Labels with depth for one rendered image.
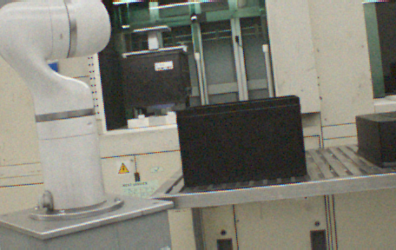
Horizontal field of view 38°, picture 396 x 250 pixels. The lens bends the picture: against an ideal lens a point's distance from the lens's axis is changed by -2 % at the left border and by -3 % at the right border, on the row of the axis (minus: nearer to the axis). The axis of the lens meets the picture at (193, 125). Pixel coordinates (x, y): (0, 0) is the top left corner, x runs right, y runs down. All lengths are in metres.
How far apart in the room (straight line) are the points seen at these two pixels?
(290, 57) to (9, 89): 0.91
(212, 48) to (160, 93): 0.73
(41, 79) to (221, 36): 1.68
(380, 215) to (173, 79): 0.82
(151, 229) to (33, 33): 0.43
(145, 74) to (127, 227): 1.02
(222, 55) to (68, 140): 1.67
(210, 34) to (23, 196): 1.21
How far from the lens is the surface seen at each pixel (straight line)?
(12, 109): 1.99
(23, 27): 1.13
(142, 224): 1.13
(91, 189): 1.15
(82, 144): 1.13
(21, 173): 2.00
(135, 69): 2.06
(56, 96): 1.13
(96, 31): 1.16
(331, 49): 1.82
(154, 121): 2.05
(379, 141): 1.32
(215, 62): 2.72
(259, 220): 1.85
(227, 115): 1.28
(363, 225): 1.88
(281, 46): 1.76
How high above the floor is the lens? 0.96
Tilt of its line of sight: 3 degrees down
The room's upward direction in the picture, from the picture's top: 7 degrees counter-clockwise
